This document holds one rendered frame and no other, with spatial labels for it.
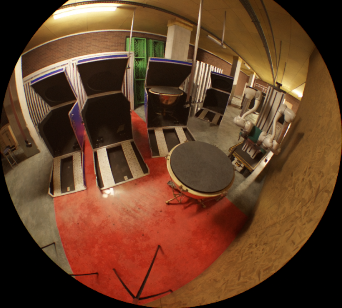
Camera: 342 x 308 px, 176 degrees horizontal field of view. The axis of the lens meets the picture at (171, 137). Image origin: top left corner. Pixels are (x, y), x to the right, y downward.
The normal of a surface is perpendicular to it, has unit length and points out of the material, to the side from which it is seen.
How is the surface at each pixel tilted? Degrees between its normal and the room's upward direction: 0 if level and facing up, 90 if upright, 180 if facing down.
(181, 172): 0
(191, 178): 0
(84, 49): 90
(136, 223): 0
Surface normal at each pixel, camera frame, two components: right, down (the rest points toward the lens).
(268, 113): -0.87, 0.20
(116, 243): 0.11, -0.81
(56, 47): 0.60, 0.52
